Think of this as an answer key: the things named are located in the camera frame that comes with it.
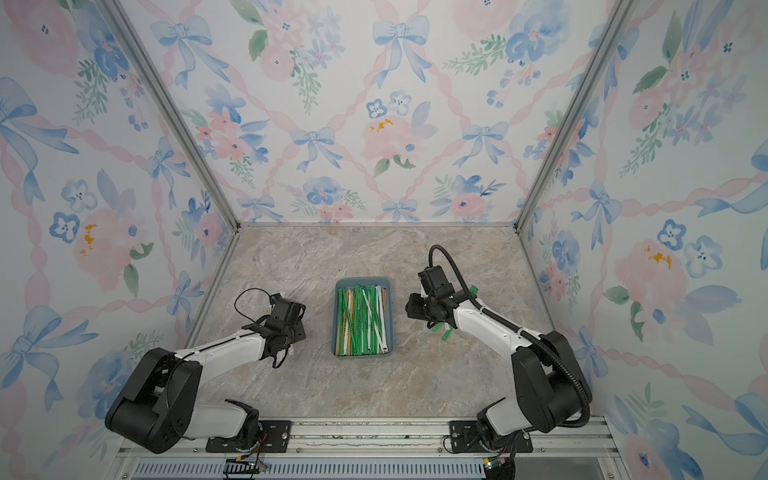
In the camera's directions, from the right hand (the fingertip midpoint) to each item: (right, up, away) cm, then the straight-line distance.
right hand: (414, 306), depth 89 cm
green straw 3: (+11, -9, +3) cm, 14 cm away
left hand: (-36, -7, +4) cm, 37 cm away
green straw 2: (-14, -5, +4) cm, 15 cm away
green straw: (-16, -5, +4) cm, 18 cm away
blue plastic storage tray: (-16, +6, +12) cm, 21 cm away
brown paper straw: (-22, -6, +3) cm, 23 cm away
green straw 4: (+22, +4, +13) cm, 26 cm away
